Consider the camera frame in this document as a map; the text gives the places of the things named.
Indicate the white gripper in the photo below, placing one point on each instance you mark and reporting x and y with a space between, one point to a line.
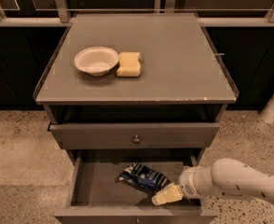
186 181

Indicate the blue chip bag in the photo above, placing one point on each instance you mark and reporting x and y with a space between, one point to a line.
143 177

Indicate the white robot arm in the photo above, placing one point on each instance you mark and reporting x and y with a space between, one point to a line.
238 165

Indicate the round metal drawer knob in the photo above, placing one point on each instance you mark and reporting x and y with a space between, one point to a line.
136 139

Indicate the grey open middle drawer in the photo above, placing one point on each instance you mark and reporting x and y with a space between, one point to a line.
96 197

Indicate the grey drawer cabinet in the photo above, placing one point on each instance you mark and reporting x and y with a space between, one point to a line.
181 80

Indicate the grey top drawer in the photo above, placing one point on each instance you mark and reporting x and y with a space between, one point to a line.
120 135

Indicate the yellow sponge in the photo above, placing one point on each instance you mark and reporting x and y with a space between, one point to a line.
129 65

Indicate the white paper bowl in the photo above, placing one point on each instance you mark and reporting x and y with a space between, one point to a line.
96 61

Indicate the metal railing frame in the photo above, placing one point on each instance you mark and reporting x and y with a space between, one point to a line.
210 13

